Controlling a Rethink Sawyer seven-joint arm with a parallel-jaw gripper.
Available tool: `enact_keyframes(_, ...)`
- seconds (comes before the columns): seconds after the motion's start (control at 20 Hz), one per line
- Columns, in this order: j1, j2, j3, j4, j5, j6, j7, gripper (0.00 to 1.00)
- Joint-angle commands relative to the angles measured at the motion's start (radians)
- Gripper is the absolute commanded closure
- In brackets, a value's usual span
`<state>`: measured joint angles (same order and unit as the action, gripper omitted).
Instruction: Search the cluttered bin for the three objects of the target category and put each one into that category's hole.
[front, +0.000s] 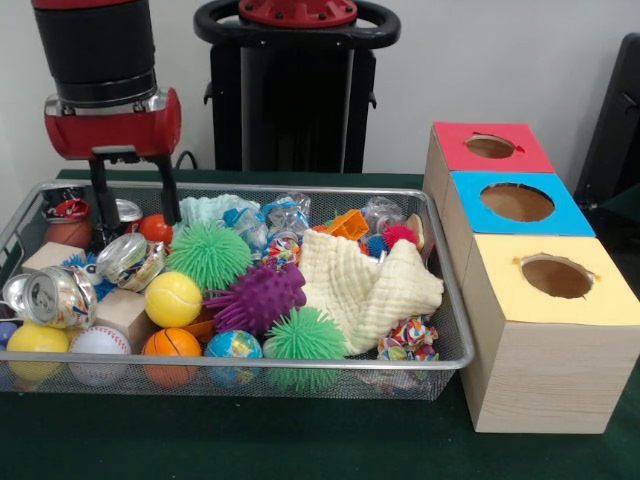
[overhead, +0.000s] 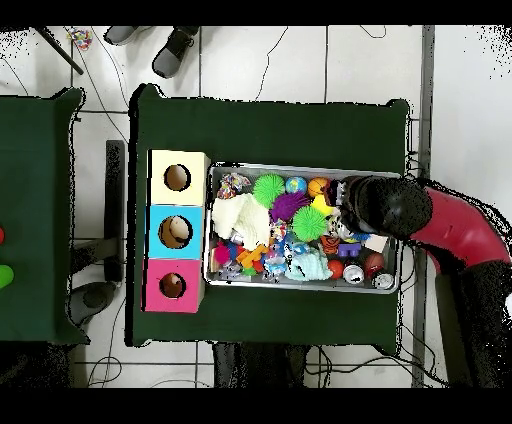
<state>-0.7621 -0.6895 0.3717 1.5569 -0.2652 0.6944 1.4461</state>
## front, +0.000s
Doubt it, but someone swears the green spiky ball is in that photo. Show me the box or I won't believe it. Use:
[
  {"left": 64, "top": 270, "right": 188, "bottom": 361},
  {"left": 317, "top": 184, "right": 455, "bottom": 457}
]
[
  {"left": 166, "top": 221, "right": 255, "bottom": 293},
  {"left": 262, "top": 306, "right": 347, "bottom": 393}
]

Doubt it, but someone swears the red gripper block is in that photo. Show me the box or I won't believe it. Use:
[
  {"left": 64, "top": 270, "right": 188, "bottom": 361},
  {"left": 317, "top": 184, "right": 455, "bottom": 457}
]
[{"left": 43, "top": 87, "right": 184, "bottom": 247}]

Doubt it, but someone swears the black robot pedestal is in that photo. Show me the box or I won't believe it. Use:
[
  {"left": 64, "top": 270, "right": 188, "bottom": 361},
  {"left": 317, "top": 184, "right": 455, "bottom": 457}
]
[{"left": 195, "top": 0, "right": 401, "bottom": 173}]

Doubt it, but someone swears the wooden box with three holes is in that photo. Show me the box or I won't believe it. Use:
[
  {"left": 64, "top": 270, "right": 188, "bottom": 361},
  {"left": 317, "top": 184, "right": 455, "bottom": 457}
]
[{"left": 423, "top": 122, "right": 640, "bottom": 435}]

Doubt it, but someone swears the black chair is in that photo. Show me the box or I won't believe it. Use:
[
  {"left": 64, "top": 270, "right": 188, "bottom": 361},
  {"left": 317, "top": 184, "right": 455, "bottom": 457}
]
[{"left": 575, "top": 33, "right": 640, "bottom": 216}]

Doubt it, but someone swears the white baseball toy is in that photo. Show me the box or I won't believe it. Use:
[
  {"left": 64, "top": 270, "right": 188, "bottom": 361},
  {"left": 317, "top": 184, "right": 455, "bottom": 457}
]
[{"left": 68, "top": 326, "right": 132, "bottom": 387}]

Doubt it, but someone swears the shallow clear mesh bin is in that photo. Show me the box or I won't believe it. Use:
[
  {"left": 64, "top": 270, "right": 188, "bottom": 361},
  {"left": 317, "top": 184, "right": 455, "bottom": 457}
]
[{"left": 0, "top": 180, "right": 477, "bottom": 401}]

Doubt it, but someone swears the blue globe ball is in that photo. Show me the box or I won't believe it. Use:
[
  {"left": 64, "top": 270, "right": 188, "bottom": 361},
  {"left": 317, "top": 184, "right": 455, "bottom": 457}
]
[{"left": 205, "top": 329, "right": 264, "bottom": 389}]

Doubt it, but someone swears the orange basketball toy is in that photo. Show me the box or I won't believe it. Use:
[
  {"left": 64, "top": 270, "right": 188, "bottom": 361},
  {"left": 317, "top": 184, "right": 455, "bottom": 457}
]
[{"left": 142, "top": 328, "right": 203, "bottom": 389}]

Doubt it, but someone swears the purple spiky ball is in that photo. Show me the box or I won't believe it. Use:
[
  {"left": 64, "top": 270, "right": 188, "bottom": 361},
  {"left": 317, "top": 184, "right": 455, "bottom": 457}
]
[{"left": 204, "top": 262, "right": 308, "bottom": 337}]

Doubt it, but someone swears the cream muslin cloth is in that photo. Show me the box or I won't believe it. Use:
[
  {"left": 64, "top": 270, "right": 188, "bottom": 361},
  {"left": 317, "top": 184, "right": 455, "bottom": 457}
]
[{"left": 298, "top": 230, "right": 445, "bottom": 356}]

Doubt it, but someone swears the yellow tennis ball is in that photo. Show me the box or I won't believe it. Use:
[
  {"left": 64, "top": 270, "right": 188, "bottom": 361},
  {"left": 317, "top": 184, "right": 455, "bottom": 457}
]
[{"left": 145, "top": 271, "right": 204, "bottom": 329}]

